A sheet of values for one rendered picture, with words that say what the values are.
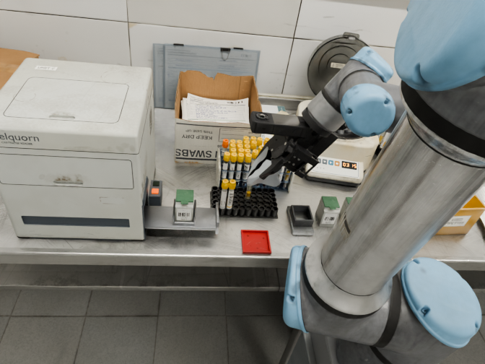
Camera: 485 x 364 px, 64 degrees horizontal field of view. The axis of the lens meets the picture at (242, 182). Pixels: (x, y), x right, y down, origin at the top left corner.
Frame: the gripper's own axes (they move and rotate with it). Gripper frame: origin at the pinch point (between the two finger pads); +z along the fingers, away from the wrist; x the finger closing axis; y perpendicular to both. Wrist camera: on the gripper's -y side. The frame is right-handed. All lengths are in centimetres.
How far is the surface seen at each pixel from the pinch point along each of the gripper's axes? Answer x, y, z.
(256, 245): -4.9, 11.6, 12.4
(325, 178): 18.7, 30.0, -0.1
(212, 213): 1.5, 0.4, 14.5
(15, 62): 43, -54, 30
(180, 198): -0.6, -9.7, 12.6
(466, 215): 0, 54, -21
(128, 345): 13, 22, 108
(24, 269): 30, -25, 104
